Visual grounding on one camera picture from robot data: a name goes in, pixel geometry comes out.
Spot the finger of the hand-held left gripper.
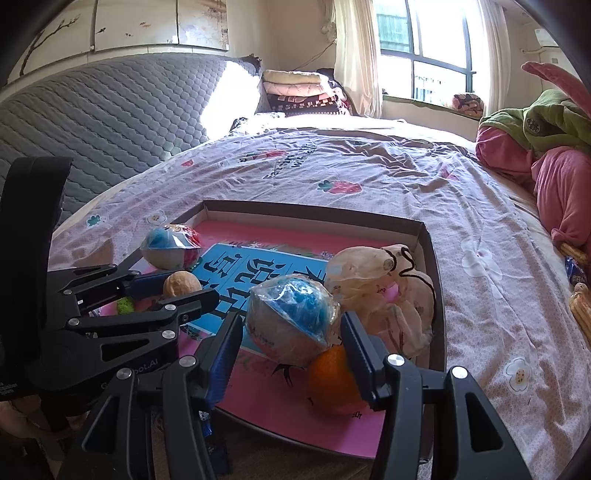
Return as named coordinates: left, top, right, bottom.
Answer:
left=68, top=288, right=220, bottom=340
left=48, top=264, right=174, bottom=308

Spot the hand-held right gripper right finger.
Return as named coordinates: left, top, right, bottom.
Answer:
left=340, top=311, right=532, bottom=480

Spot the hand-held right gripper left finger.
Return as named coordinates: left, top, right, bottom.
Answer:
left=58, top=313, right=245, bottom=480

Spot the tan walnut ball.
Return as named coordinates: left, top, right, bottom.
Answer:
left=163, top=271, right=203, bottom=298

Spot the orange fruit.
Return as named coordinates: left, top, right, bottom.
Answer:
left=305, top=345, right=370, bottom=415

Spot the blue red toy ball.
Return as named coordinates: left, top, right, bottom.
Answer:
left=140, top=224, right=202, bottom=271

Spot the shallow cardboard box pink base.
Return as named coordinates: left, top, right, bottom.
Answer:
left=90, top=199, right=448, bottom=462

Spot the blue white toy ball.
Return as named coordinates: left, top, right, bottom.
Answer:
left=245, top=274, right=342, bottom=367

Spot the crumpled clear plastic bag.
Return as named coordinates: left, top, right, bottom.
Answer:
left=323, top=244, right=437, bottom=358

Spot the dark blue snack packet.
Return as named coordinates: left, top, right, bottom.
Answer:
left=198, top=406, right=234, bottom=476

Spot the grey quilted headboard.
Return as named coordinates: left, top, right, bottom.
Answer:
left=0, top=54, right=262, bottom=232

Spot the yellow corn snack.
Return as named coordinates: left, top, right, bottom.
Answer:
left=558, top=242, right=587, bottom=264
left=569, top=282, right=591, bottom=335

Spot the small blue wrapper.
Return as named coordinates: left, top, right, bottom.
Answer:
left=564, top=256, right=591, bottom=287

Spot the dark patterned folded blanket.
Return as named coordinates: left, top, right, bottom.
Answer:
left=268, top=95, right=352, bottom=114

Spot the pink folded blanket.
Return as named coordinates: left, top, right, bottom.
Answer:
left=263, top=84, right=334, bottom=99

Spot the cream folded blanket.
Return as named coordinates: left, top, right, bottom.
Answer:
left=262, top=69, right=331, bottom=87

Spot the white overhead cabinet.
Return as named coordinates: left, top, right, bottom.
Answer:
left=7, top=0, right=230, bottom=84

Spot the patterned blanket on sill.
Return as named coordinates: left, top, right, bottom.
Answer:
left=452, top=93, right=485, bottom=114

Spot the cream curtain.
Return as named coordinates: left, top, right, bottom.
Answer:
left=475, top=0, right=522, bottom=123
left=332, top=0, right=384, bottom=118

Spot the green fleece blanket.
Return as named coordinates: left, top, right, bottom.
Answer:
left=480, top=89, right=591, bottom=160

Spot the window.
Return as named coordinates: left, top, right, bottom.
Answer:
left=372, top=0, right=478, bottom=107

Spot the white air conditioner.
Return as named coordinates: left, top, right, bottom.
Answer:
left=533, top=28, right=561, bottom=49

